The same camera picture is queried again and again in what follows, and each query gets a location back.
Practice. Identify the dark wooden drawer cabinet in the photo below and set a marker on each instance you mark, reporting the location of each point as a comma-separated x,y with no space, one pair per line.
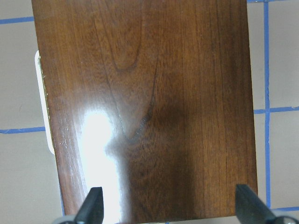
150,100

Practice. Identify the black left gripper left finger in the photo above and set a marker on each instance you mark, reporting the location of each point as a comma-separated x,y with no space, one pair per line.
92,209

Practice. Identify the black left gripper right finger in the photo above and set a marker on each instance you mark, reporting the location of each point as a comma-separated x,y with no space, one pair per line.
249,209

